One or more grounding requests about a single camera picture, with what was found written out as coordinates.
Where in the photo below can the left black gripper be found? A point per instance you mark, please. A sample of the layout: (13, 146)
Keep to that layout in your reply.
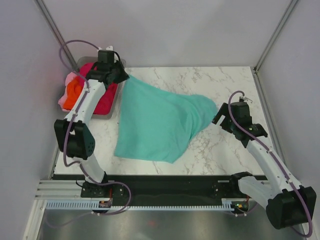
(125, 75)

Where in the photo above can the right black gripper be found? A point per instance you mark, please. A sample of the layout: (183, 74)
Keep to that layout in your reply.
(224, 111)

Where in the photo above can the clear plastic bin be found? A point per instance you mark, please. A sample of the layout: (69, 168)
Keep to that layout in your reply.
(88, 59)

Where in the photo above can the teal t shirt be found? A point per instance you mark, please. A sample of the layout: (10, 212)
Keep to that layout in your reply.
(158, 125)

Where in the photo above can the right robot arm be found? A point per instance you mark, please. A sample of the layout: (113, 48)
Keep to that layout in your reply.
(286, 201)

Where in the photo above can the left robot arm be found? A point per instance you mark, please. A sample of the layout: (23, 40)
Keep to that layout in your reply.
(73, 135)

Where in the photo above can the magenta t shirt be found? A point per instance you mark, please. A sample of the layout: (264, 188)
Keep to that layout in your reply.
(105, 103)

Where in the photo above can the orange t shirt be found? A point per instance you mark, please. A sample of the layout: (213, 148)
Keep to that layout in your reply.
(74, 89)

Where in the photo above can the light pink t shirt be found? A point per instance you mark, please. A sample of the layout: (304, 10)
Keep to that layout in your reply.
(68, 79)

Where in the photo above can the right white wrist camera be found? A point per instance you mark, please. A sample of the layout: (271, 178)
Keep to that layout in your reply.
(244, 98)

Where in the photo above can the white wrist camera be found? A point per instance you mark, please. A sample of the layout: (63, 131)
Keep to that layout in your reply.
(108, 48)
(244, 98)

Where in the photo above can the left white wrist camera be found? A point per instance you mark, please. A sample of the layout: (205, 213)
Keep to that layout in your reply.
(108, 48)

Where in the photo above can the left aluminium frame post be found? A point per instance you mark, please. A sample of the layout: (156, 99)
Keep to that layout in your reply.
(56, 32)

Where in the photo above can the aluminium frame post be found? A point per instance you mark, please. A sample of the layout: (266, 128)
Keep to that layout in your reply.
(276, 33)
(56, 32)

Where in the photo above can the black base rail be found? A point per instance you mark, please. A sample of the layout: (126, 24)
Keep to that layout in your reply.
(174, 190)

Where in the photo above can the right aluminium frame post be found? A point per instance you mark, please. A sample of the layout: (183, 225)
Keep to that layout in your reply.
(276, 33)

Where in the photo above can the white slotted cable duct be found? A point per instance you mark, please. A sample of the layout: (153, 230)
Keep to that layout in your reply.
(99, 205)

